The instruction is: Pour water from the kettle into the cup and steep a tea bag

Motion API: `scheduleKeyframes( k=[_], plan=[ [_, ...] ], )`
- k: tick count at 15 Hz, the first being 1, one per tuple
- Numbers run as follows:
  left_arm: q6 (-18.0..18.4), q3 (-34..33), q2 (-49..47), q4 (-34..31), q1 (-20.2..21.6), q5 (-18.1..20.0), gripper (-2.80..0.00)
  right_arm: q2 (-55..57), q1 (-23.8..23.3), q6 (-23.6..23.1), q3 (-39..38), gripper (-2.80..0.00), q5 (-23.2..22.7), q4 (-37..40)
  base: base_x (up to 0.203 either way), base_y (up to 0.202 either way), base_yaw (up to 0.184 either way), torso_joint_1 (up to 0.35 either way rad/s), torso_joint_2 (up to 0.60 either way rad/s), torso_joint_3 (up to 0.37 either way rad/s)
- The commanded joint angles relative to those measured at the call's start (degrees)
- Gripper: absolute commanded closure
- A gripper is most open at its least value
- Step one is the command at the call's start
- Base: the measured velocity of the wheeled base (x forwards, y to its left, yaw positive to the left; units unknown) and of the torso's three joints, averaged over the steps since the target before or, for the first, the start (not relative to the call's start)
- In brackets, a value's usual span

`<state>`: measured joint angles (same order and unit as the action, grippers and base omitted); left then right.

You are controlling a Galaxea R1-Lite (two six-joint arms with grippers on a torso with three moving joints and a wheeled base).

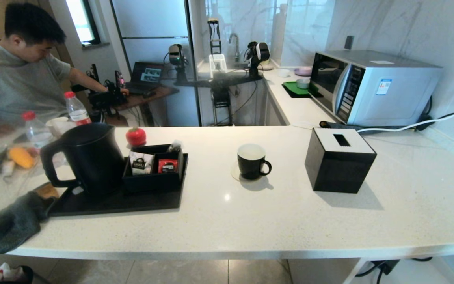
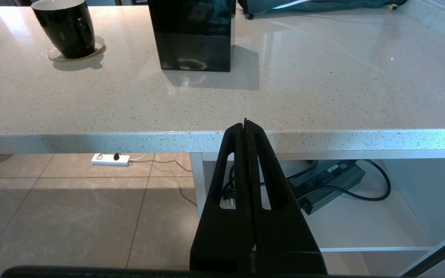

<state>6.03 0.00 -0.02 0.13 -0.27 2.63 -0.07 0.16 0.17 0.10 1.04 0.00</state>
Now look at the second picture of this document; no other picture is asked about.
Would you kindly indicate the black tissue box white top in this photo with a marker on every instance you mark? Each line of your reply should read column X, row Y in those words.
column 191, row 38

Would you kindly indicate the black mug white inside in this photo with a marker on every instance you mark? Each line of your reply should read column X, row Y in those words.
column 68, row 31

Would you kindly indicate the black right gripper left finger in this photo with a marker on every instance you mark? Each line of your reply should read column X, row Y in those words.
column 222, row 231

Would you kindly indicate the white power strip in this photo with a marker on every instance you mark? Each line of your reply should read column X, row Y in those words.
column 106, row 159

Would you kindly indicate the white counter cabinet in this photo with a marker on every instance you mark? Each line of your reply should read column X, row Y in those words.
column 361, row 231

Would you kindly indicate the round translucent coaster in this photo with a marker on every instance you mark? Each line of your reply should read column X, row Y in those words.
column 99, row 48

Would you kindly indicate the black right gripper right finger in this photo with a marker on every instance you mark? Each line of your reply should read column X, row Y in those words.
column 284, row 231

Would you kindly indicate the grey power supply brick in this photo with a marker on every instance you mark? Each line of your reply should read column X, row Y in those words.
column 330, row 181

